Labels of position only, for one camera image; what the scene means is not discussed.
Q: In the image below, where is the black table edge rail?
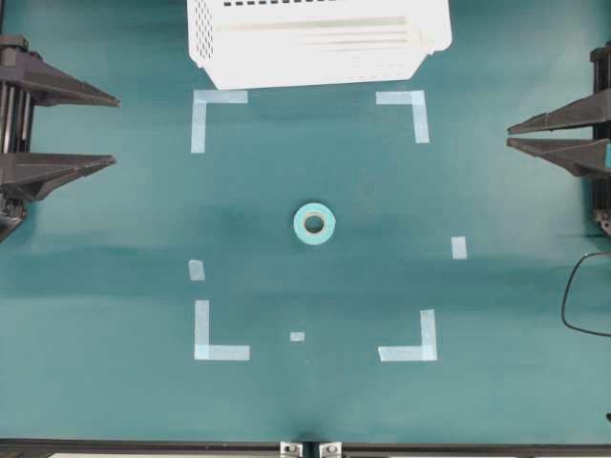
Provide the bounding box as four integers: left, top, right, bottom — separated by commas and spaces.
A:
1, 439, 610, 457

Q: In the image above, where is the teal tape roll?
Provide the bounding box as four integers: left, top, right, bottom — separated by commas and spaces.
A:
293, 202, 336, 246

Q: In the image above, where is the black cable loop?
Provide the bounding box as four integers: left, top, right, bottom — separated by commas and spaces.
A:
560, 252, 611, 337

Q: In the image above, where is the bottom-right tape corner marker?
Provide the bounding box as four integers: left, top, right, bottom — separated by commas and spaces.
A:
378, 309, 437, 363

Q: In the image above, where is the left metal bracket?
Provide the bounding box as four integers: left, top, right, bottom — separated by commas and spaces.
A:
280, 442, 303, 458

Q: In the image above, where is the small right tape strip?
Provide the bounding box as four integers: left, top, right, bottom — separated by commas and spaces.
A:
451, 236, 468, 260

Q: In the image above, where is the bottom-left tape corner marker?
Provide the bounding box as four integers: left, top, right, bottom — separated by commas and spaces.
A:
194, 300, 250, 362

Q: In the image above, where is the top-right tape corner marker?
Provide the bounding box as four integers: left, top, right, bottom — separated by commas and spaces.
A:
375, 90, 430, 144

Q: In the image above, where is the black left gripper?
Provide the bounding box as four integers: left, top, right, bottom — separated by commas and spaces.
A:
0, 33, 120, 242

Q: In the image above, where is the small tape strip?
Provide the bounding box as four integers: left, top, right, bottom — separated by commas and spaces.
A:
188, 260, 205, 281
451, 236, 468, 260

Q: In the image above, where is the top-left tape corner marker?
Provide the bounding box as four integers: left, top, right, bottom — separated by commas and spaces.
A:
191, 90, 248, 154

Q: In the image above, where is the right metal bracket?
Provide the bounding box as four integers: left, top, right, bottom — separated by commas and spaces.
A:
319, 442, 343, 458

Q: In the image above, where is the white perforated plastic basket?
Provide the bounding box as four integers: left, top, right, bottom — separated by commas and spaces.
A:
186, 0, 453, 90

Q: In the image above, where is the small left tape strip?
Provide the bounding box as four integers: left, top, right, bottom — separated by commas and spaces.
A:
188, 260, 205, 281

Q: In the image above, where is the small bottom tape square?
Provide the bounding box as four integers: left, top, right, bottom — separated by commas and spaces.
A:
289, 331, 306, 343

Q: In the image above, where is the metal bracket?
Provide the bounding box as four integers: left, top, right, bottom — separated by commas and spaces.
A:
319, 442, 343, 458
280, 442, 303, 458

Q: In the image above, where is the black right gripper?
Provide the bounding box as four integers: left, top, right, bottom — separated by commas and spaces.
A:
506, 39, 611, 237

